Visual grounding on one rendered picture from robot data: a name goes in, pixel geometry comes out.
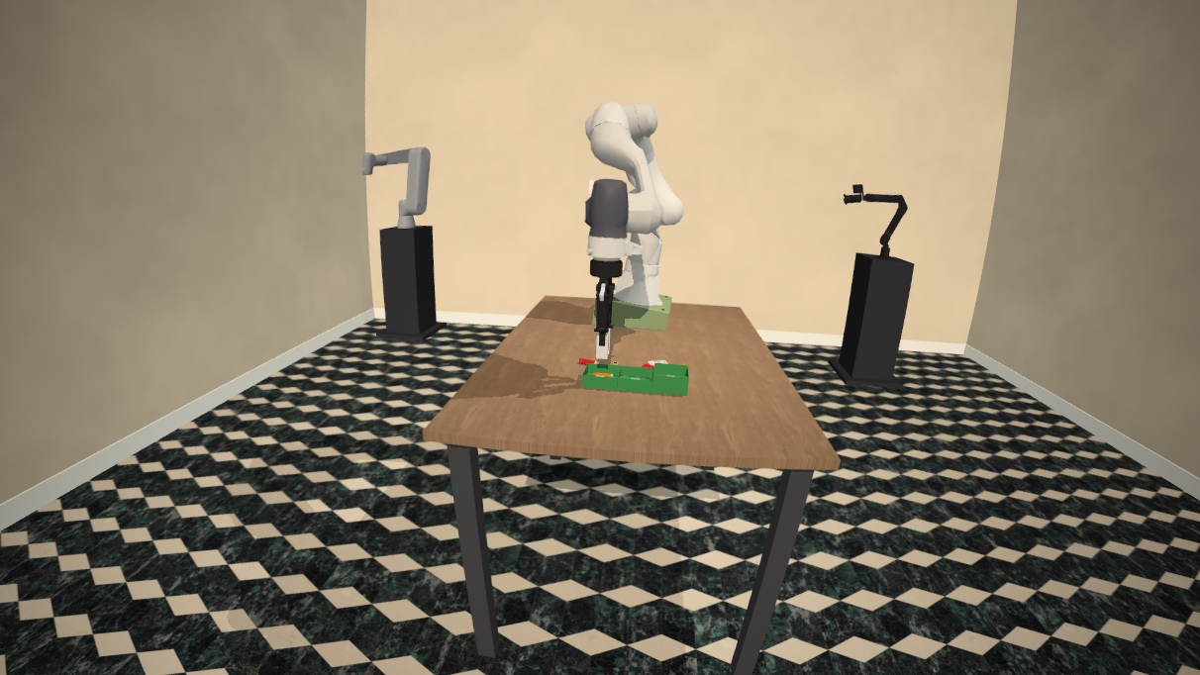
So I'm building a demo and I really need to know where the green three-compartment bin rack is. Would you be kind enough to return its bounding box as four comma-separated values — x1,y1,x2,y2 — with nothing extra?
582,363,689,396

